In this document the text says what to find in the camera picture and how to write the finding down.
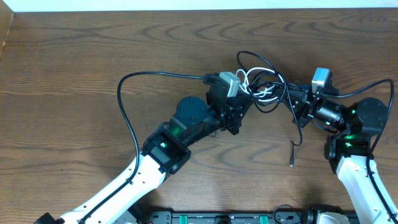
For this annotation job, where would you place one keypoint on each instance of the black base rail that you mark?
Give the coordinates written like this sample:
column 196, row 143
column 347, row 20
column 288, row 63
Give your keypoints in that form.
column 284, row 214

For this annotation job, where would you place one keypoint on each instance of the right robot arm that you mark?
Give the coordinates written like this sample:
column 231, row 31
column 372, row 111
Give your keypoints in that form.
column 354, row 133

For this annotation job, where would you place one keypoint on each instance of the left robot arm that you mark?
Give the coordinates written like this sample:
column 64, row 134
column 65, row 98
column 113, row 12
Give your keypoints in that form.
column 166, row 150

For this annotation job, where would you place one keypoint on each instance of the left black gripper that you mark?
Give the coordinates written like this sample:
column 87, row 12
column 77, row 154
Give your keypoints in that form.
column 235, row 118

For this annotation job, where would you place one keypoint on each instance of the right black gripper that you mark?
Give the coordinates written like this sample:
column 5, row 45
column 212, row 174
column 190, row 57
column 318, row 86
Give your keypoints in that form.
column 301, row 103

